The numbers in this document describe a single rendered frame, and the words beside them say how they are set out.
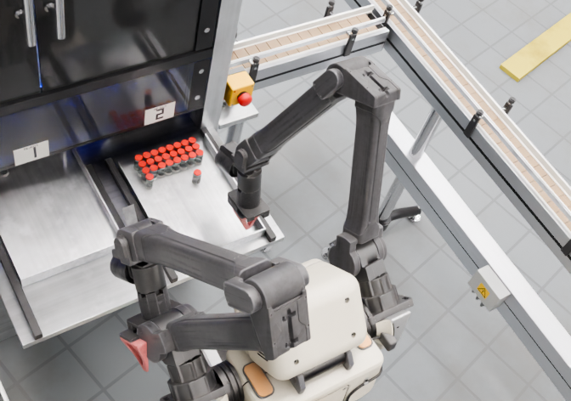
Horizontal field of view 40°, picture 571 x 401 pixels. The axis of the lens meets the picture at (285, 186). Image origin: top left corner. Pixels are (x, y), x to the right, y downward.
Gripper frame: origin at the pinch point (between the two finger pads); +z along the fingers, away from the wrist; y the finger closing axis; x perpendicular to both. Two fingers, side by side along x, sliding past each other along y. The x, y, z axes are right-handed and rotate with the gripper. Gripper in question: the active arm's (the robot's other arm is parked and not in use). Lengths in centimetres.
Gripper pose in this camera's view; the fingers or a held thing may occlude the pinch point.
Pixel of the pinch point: (247, 226)
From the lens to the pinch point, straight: 196.3
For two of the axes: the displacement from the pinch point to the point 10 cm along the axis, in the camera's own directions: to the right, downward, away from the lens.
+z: -0.6, 7.1, 7.0
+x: -8.4, 3.5, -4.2
